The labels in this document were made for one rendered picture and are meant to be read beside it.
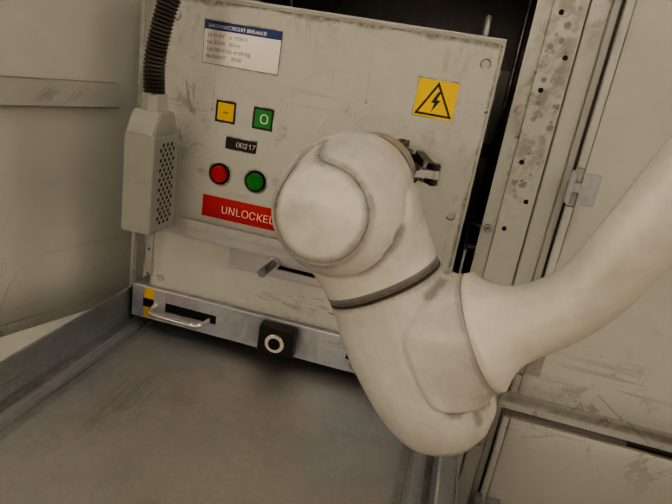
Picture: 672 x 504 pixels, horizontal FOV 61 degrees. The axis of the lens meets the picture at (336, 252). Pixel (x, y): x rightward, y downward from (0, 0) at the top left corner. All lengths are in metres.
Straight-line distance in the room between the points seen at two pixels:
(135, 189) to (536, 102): 0.61
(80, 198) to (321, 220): 0.73
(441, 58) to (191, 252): 0.49
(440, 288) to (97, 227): 0.77
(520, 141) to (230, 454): 0.62
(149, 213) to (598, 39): 0.69
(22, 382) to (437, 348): 0.60
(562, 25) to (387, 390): 0.64
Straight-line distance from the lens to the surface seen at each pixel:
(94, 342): 0.99
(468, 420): 0.49
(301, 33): 0.85
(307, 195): 0.39
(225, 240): 0.88
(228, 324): 0.97
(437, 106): 0.82
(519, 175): 0.95
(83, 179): 1.07
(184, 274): 0.98
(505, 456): 1.12
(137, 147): 0.84
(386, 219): 0.40
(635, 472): 1.15
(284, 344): 0.92
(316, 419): 0.85
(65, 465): 0.77
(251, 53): 0.88
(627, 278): 0.45
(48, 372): 0.92
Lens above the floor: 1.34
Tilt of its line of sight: 19 degrees down
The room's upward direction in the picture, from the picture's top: 9 degrees clockwise
